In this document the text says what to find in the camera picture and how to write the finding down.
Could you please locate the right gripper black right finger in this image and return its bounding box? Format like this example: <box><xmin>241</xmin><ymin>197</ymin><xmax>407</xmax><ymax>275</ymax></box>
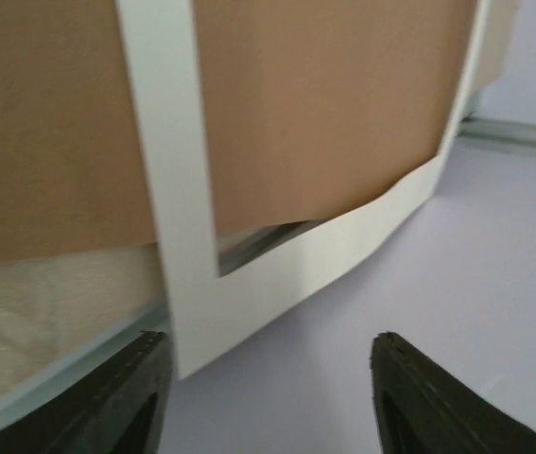
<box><xmin>371</xmin><ymin>332</ymin><xmax>536</xmax><ymax>453</ymax></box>

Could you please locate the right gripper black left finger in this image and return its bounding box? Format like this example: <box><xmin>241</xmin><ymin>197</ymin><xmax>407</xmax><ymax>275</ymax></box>
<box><xmin>0</xmin><ymin>331</ymin><xmax>172</xmax><ymax>453</ymax></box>

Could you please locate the white paper mat border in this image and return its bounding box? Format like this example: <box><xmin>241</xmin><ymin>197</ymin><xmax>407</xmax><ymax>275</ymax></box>
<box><xmin>117</xmin><ymin>1</ymin><xmax>490</xmax><ymax>378</ymax></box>

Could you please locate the brown cardboard backing board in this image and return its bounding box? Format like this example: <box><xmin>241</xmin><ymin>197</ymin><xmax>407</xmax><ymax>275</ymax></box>
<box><xmin>0</xmin><ymin>1</ymin><xmax>476</xmax><ymax>262</ymax></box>

